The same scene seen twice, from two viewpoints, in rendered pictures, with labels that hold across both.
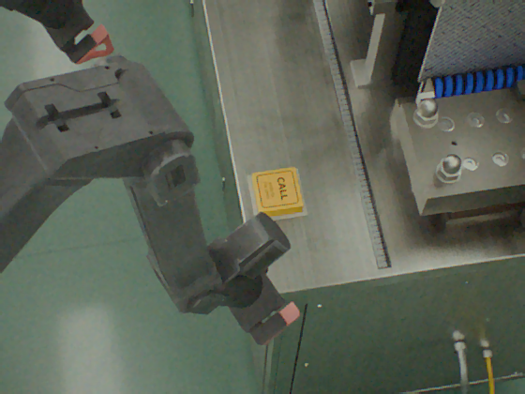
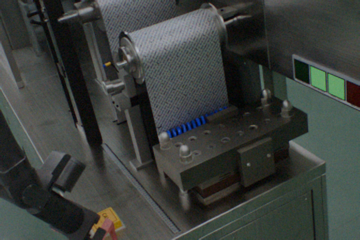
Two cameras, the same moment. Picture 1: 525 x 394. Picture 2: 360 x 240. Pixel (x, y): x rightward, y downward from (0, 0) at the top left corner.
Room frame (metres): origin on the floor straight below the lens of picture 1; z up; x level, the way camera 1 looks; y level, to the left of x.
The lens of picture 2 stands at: (-0.37, -0.09, 1.75)
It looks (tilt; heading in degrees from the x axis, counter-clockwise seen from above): 29 degrees down; 349
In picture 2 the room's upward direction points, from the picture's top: 12 degrees counter-clockwise
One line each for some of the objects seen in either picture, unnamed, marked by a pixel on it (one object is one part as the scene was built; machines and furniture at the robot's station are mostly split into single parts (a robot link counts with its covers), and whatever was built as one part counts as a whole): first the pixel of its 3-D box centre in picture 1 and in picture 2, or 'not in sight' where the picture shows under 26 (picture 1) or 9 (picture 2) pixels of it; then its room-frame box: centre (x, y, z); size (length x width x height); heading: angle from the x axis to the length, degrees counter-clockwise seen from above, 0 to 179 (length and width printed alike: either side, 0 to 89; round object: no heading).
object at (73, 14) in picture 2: not in sight; (67, 17); (1.13, -0.10, 1.34); 0.06 x 0.03 x 0.03; 102
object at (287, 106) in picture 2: not in sight; (286, 107); (0.75, -0.59, 1.05); 0.04 x 0.04 x 0.04
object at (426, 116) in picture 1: (427, 110); (165, 139); (0.78, -0.25, 1.05); 0.04 x 0.04 x 0.04
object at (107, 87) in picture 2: not in sight; (107, 87); (0.93, -0.15, 1.18); 0.04 x 0.02 x 0.04; 12
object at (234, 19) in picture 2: not in sight; (224, 24); (0.97, -0.52, 1.25); 0.07 x 0.04 x 0.04; 102
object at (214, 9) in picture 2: not in sight; (212, 28); (0.96, -0.48, 1.25); 0.15 x 0.01 x 0.15; 12
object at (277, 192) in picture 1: (277, 192); (104, 222); (0.70, -0.04, 0.91); 0.07 x 0.07 x 0.02; 12
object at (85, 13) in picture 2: not in sight; (86, 11); (1.15, -0.16, 1.34); 0.06 x 0.06 x 0.06; 12
